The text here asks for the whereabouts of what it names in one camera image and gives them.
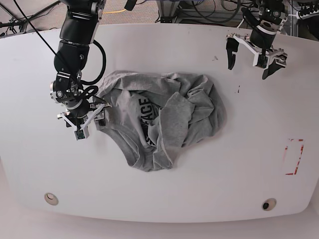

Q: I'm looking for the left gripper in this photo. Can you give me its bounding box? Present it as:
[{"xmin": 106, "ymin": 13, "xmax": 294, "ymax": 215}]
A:
[{"xmin": 225, "ymin": 32, "xmax": 288, "ymax": 80}]

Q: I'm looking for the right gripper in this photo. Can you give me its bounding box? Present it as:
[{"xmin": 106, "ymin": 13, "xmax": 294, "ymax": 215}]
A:
[{"xmin": 57, "ymin": 98, "xmax": 110, "ymax": 131}]

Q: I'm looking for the grey printed T-shirt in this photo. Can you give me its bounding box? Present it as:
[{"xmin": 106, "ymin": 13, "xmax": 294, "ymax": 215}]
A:
[{"xmin": 96, "ymin": 71, "xmax": 226, "ymax": 172}]

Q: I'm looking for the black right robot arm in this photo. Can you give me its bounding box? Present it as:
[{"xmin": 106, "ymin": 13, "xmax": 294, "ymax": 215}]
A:
[{"xmin": 50, "ymin": 0, "xmax": 108, "ymax": 139}]

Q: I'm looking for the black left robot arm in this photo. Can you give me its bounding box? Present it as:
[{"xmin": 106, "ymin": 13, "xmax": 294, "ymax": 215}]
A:
[{"xmin": 226, "ymin": 0, "xmax": 288, "ymax": 80}]

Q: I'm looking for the white power strip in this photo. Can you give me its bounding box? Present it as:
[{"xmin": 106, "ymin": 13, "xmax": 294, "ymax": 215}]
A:
[{"xmin": 297, "ymin": 7, "xmax": 319, "ymax": 19}]

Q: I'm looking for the red tape rectangle marking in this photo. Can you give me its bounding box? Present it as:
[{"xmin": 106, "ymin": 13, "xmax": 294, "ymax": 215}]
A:
[{"xmin": 283, "ymin": 138, "xmax": 305, "ymax": 175}]

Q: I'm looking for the black tripod stand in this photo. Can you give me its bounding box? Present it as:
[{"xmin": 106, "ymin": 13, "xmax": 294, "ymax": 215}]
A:
[{"xmin": 0, "ymin": 0, "xmax": 61, "ymax": 38}]

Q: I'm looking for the open table grommet hole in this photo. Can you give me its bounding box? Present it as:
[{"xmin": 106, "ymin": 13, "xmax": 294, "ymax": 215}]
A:
[{"xmin": 262, "ymin": 198, "xmax": 277, "ymax": 211}]

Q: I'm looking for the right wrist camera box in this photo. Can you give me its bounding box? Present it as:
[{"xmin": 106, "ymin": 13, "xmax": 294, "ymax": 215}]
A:
[{"xmin": 74, "ymin": 127, "xmax": 89, "ymax": 140}]

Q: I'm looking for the aluminium frame stand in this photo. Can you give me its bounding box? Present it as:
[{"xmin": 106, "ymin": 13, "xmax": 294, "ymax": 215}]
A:
[{"xmin": 157, "ymin": 0, "xmax": 300, "ymax": 38}]

